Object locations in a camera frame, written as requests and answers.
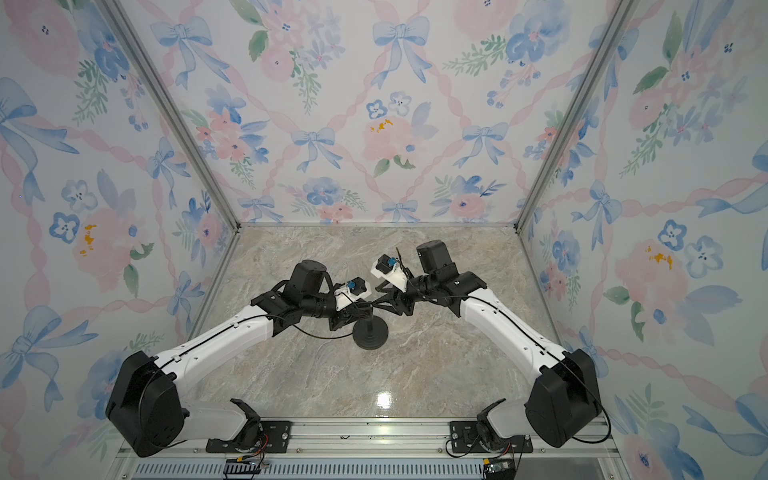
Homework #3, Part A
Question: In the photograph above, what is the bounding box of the black round microphone stand base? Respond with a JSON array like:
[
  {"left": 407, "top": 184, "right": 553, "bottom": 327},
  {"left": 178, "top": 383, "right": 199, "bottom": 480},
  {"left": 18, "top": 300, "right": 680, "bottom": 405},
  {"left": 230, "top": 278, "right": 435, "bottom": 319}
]
[{"left": 352, "top": 316, "right": 389, "bottom": 350}]

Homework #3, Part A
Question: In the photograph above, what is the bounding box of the aluminium right corner post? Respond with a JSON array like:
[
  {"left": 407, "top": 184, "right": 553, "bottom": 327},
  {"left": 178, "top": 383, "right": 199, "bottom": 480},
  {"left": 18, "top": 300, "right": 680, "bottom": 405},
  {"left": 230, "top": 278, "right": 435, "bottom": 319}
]
[{"left": 514, "top": 0, "right": 636, "bottom": 236}]

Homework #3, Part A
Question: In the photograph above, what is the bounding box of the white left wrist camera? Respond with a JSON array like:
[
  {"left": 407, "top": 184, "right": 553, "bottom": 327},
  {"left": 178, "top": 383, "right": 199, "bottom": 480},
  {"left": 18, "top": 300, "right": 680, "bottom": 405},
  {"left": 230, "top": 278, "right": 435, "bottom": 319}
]
[{"left": 333, "top": 277, "right": 370, "bottom": 311}]

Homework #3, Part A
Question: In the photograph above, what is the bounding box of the aluminium left corner post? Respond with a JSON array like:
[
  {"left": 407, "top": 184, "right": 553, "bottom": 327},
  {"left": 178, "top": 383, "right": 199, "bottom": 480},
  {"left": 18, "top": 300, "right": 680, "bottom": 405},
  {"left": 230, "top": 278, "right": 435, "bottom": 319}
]
[{"left": 95, "top": 1, "right": 241, "bottom": 232}]

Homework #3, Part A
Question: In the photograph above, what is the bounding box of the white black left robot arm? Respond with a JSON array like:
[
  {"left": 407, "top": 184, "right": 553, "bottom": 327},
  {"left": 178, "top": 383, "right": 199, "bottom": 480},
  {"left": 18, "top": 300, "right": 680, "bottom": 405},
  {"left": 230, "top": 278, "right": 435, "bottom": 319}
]
[{"left": 105, "top": 260, "right": 372, "bottom": 458}]

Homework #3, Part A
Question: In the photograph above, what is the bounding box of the aluminium corner post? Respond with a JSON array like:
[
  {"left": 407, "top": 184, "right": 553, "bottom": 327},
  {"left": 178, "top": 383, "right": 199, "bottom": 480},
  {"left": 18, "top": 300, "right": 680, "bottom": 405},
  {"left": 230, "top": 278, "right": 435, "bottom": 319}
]
[
  {"left": 514, "top": 0, "right": 636, "bottom": 236},
  {"left": 95, "top": 1, "right": 241, "bottom": 232}
]

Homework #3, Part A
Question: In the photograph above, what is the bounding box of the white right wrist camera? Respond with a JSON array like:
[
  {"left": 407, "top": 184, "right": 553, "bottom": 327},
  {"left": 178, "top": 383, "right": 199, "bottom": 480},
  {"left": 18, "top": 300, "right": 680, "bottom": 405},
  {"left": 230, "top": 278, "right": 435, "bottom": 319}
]
[{"left": 371, "top": 254, "right": 412, "bottom": 292}]

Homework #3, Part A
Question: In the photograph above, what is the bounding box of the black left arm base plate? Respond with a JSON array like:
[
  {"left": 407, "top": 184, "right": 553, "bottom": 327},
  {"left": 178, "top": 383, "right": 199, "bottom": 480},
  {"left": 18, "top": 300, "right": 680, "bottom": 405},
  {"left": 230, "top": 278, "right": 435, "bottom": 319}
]
[{"left": 205, "top": 398, "right": 293, "bottom": 455}]

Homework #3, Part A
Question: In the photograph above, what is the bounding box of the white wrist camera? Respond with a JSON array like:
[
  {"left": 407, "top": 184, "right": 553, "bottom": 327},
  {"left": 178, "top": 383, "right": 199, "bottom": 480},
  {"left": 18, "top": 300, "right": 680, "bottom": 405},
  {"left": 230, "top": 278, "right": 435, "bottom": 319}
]
[
  {"left": 371, "top": 254, "right": 412, "bottom": 292},
  {"left": 333, "top": 277, "right": 370, "bottom": 311}
]

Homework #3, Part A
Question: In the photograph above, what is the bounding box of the aluminium mounting rail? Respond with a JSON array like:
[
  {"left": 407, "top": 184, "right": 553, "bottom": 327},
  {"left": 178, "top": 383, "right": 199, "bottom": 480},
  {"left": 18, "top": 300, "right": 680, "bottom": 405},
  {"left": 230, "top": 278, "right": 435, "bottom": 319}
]
[{"left": 106, "top": 418, "right": 630, "bottom": 479}]

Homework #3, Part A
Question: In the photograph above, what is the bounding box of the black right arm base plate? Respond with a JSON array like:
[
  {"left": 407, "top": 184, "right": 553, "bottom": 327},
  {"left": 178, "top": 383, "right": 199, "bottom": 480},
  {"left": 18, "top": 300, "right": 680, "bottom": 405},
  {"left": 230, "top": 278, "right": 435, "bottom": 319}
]
[{"left": 445, "top": 399, "right": 533, "bottom": 458}]

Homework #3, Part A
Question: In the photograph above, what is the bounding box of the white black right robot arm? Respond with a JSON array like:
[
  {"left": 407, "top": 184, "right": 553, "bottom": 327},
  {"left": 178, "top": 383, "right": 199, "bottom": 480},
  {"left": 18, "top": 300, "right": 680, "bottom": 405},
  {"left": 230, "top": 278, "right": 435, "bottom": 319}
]
[{"left": 371, "top": 240, "right": 604, "bottom": 450}]

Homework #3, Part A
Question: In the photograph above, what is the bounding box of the black microphone stand pole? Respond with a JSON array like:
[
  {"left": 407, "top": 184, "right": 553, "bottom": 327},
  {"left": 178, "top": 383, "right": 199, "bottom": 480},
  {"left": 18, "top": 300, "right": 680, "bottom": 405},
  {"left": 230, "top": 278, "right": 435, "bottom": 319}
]
[{"left": 365, "top": 304, "right": 377, "bottom": 333}]

